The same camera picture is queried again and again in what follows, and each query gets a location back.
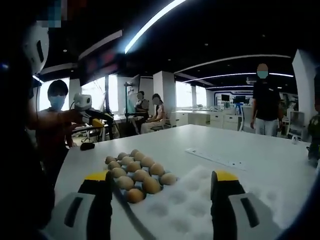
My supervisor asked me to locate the white foam egg tray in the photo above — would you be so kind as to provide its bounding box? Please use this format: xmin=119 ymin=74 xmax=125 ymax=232
xmin=124 ymin=164 xmax=283 ymax=240

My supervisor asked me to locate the white power strip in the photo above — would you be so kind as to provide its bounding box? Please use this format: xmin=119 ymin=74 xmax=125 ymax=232
xmin=185 ymin=147 xmax=247 ymax=172

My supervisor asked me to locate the white pillar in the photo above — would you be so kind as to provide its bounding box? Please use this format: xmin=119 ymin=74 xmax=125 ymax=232
xmin=291 ymin=48 xmax=318 ymax=126
xmin=152 ymin=70 xmax=177 ymax=121

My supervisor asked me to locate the large dark display screen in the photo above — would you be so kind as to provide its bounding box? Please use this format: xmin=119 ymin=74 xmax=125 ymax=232
xmin=78 ymin=29 xmax=124 ymax=86

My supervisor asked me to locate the white table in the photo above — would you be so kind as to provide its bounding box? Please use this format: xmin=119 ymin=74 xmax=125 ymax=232
xmin=43 ymin=124 xmax=320 ymax=240

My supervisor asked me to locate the white office chair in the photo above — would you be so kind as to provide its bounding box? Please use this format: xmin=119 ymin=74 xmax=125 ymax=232
xmin=152 ymin=112 xmax=177 ymax=132
xmin=287 ymin=109 xmax=308 ymax=137

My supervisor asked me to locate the green potted plant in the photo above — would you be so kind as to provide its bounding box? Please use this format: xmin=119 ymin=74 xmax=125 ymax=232
xmin=306 ymin=97 xmax=320 ymax=161

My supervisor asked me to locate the person's left hand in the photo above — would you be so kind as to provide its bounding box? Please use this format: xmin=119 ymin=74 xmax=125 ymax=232
xmin=63 ymin=108 xmax=85 ymax=126

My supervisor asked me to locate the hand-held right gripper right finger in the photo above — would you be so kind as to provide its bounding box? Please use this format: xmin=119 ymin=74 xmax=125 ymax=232
xmin=210 ymin=170 xmax=283 ymax=240

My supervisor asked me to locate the row of white cabinets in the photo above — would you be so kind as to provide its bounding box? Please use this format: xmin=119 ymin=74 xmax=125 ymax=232
xmin=174 ymin=109 xmax=251 ymax=131

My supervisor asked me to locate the white worn device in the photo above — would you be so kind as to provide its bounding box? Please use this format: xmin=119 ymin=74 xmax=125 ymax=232
xmin=21 ymin=21 xmax=50 ymax=75

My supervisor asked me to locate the black pole stand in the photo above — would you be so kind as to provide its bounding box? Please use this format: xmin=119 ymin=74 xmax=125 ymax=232
xmin=123 ymin=81 xmax=141 ymax=131

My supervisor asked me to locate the group of brown eggs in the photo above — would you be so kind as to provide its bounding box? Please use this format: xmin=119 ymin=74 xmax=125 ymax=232
xmin=104 ymin=148 xmax=178 ymax=204

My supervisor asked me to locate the blue egg tray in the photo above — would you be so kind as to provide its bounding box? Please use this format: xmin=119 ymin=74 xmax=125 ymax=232
xmin=103 ymin=149 xmax=180 ymax=205

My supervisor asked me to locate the person's dark clothing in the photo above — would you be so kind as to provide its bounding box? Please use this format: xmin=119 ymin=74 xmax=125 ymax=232
xmin=0 ymin=19 xmax=56 ymax=231

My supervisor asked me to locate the long ceiling light strip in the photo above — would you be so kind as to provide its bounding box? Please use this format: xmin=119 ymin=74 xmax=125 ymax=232
xmin=124 ymin=0 xmax=188 ymax=55

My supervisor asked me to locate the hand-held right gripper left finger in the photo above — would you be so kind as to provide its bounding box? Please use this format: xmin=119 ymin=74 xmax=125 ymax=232
xmin=42 ymin=170 xmax=113 ymax=240

